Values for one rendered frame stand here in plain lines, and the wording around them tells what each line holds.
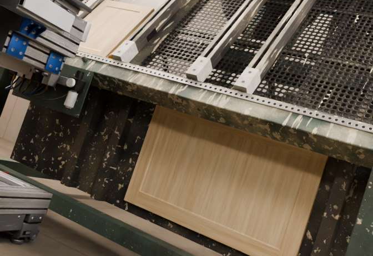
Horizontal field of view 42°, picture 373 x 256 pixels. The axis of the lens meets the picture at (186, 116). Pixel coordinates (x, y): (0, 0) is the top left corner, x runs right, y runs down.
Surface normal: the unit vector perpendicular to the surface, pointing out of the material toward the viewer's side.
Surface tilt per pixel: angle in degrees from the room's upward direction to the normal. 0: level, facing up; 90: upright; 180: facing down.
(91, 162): 90
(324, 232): 90
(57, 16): 90
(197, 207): 90
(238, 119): 146
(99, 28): 56
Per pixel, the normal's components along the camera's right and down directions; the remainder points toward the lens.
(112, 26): -0.20, -0.70
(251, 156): -0.46, -0.21
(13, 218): 0.87, 0.27
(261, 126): -0.52, 0.67
